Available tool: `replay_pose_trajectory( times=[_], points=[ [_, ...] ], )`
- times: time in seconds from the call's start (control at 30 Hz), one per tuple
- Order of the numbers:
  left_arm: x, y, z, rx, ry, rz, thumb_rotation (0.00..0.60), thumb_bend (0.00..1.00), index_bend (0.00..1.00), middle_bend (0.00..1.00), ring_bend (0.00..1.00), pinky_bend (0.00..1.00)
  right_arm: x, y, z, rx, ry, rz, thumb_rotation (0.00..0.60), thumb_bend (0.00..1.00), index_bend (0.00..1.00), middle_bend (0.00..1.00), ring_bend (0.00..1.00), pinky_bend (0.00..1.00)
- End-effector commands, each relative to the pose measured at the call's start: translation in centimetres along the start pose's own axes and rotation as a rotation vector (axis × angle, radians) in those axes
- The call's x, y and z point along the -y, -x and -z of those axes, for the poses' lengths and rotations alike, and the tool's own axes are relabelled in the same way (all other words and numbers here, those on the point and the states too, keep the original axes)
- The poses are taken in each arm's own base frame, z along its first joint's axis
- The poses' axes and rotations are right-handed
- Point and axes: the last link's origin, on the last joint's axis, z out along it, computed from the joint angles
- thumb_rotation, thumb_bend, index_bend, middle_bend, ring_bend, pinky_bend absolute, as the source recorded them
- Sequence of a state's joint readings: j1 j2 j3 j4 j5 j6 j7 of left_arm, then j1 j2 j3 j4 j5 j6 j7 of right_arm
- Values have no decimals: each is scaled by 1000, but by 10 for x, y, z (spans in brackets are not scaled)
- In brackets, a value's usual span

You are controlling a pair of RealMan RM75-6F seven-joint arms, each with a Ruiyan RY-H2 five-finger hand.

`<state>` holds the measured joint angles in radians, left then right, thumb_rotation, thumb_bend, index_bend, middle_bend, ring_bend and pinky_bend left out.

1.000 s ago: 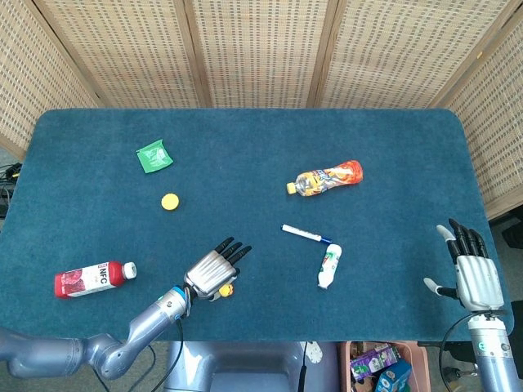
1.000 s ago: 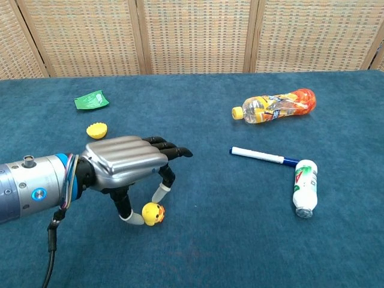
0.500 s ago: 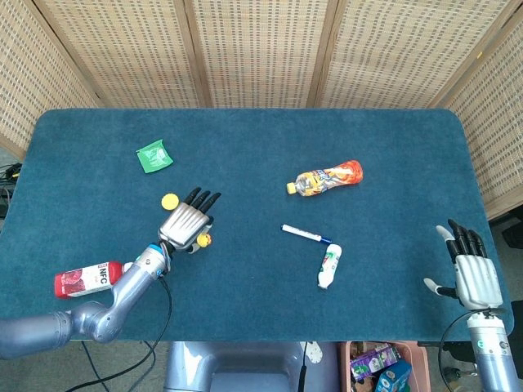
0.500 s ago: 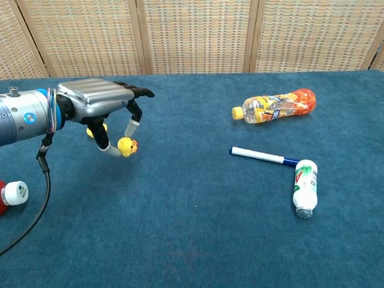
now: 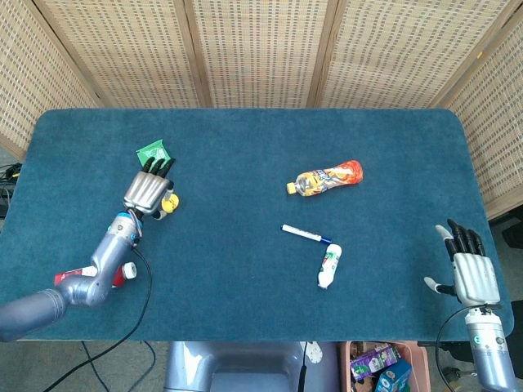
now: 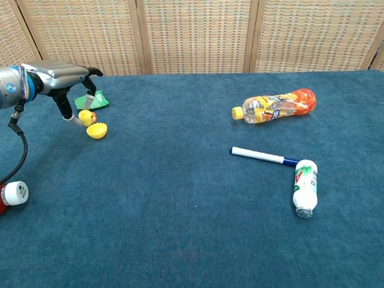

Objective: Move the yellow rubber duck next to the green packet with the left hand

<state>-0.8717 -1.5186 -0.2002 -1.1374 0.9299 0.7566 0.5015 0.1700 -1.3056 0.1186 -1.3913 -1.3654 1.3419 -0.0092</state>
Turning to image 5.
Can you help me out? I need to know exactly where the purple and green carton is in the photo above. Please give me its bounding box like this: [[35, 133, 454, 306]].
[[350, 343, 400, 382]]

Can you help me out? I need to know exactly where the clear bottle with orange label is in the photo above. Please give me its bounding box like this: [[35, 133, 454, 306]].
[[285, 159, 364, 198]]

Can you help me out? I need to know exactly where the silver-blue robot torso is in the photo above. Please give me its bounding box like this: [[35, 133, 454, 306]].
[[163, 341, 341, 392]]

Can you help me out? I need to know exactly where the pink plastic bin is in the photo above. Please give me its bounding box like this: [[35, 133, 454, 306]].
[[337, 340, 431, 392]]

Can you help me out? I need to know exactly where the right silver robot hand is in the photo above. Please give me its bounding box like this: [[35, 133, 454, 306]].
[[423, 218, 503, 306]]

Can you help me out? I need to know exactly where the black cables and equipment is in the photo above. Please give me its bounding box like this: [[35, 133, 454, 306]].
[[0, 162, 24, 220]]

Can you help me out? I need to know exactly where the blue snack carton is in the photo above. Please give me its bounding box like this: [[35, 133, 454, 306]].
[[374, 358, 413, 392]]

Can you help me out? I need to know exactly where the woven rattan folding screen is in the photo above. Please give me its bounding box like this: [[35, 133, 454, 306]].
[[0, 0, 523, 221]]

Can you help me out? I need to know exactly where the red bottle with white cap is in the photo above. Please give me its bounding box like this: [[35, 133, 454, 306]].
[[54, 262, 138, 289]]

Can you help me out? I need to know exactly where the blue carpet table mat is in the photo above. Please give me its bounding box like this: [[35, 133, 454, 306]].
[[0, 108, 516, 342]]

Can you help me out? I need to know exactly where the black floor cable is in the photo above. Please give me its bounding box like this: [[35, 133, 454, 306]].
[[80, 341, 157, 392]]

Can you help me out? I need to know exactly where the small white yogurt bottle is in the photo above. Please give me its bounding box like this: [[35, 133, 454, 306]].
[[317, 243, 342, 290]]

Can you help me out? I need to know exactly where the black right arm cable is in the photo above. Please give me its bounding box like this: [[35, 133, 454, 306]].
[[434, 304, 503, 392]]

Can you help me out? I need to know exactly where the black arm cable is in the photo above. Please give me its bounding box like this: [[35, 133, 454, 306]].
[[434, 304, 503, 392], [24, 243, 154, 392]]

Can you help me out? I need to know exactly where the white marker with blue cap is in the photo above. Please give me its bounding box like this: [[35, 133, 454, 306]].
[[281, 224, 333, 245]]

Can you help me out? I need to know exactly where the green snack packet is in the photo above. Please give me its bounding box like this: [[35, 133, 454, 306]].
[[136, 138, 171, 165]]

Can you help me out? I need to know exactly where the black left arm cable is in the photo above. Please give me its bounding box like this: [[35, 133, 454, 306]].
[[24, 243, 154, 392]]

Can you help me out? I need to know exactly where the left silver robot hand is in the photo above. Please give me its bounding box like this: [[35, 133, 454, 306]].
[[123, 156, 177, 221]]

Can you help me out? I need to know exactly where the yellow toy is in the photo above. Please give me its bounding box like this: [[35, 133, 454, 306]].
[[160, 191, 181, 215]]

